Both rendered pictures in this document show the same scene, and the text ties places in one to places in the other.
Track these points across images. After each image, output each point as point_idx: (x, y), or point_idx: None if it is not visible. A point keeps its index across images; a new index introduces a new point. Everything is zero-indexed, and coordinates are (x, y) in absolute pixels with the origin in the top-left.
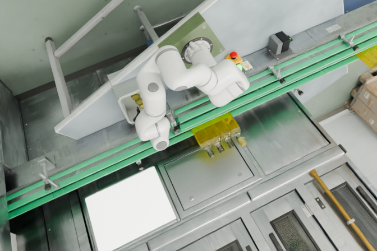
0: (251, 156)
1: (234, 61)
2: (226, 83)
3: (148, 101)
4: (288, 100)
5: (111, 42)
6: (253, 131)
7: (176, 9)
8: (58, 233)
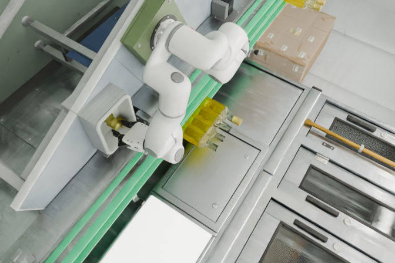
0: (245, 134)
1: None
2: (239, 48)
3: (178, 96)
4: (244, 66)
5: (3, 76)
6: (230, 109)
7: (73, 9)
8: None
